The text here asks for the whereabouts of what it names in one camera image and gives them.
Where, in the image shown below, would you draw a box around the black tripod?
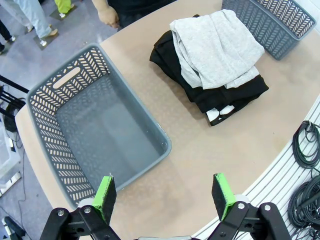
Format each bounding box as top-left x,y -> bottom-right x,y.
0,74 -> 30,118

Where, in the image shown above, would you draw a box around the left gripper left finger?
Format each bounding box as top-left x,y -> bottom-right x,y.
39,175 -> 121,240

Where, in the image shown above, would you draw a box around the black device on floor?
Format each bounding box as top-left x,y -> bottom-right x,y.
1,216 -> 26,239

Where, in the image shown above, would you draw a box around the black cable coil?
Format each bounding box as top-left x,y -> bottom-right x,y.
292,120 -> 320,170
287,174 -> 320,229

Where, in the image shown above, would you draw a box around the light grey garment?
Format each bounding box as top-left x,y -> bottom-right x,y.
169,8 -> 265,90

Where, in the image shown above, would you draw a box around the mannequin cream shirt black trousers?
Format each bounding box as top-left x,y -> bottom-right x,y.
0,18 -> 16,53

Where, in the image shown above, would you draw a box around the mannequin in yellow-green trousers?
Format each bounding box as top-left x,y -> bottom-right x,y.
49,0 -> 77,21

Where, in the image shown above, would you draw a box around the black garment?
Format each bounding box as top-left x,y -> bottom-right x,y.
149,14 -> 270,113
184,74 -> 270,127

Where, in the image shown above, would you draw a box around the person in black T-shirt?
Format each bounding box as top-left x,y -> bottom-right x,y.
106,0 -> 177,30

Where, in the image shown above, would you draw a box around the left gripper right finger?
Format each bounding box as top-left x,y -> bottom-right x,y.
211,172 -> 292,240

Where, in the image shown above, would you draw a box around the person's right hand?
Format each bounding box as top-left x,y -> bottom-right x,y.
96,5 -> 120,29

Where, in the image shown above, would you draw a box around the mannequin in light blue clothes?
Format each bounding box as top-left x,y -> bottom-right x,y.
4,0 -> 60,50

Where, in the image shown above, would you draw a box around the person's right forearm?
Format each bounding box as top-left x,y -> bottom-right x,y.
91,0 -> 111,12

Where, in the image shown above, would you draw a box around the grey plastic lattice basket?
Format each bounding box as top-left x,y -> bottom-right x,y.
221,0 -> 317,61
25,42 -> 173,210

